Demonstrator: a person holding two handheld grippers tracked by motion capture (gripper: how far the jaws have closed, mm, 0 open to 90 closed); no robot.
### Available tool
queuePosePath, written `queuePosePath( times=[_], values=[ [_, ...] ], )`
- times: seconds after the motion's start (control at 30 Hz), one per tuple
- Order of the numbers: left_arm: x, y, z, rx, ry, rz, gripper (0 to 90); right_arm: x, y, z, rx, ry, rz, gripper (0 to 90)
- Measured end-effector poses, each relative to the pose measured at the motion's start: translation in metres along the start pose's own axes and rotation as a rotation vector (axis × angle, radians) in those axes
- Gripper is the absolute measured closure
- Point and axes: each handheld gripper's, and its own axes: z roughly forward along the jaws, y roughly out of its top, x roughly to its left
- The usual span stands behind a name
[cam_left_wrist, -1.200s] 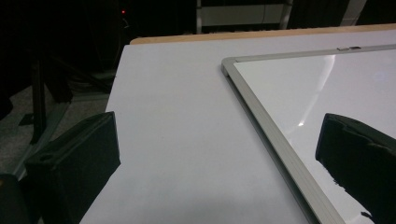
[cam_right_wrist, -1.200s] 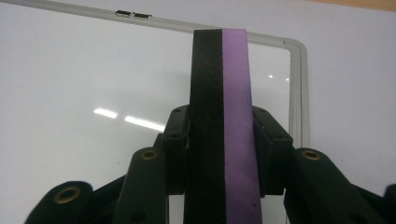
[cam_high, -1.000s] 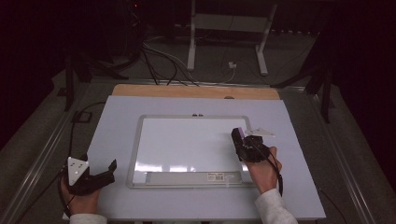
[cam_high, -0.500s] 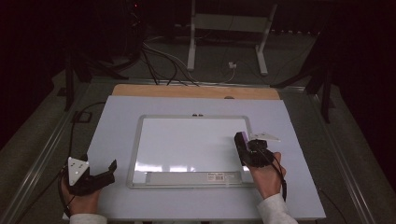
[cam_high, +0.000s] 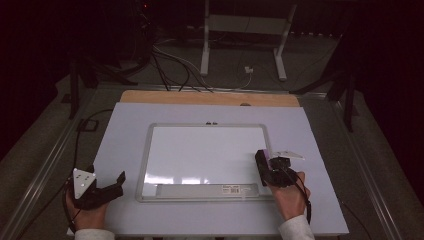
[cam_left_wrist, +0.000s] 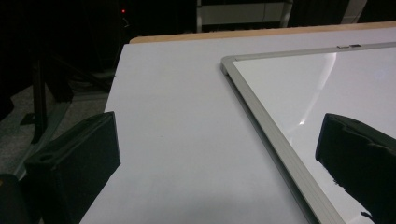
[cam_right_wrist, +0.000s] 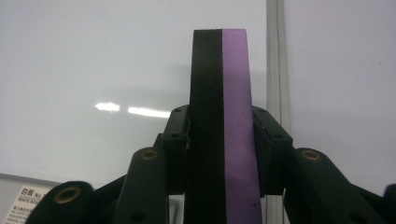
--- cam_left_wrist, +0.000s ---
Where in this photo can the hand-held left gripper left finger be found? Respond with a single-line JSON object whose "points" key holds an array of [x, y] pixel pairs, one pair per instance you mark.
{"points": [[74, 165]]}

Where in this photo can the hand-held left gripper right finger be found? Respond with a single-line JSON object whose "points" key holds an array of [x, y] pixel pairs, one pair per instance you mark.
{"points": [[364, 161]]}

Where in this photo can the silver framed whiteboard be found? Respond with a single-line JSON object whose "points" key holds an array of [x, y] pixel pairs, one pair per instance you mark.
{"points": [[280, 93]]}

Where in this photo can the black tripod stand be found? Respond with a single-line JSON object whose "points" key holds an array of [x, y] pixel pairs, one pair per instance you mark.
{"points": [[39, 93]]}

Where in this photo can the dark device with red light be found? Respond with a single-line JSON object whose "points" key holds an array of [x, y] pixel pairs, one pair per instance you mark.
{"points": [[123, 11]]}

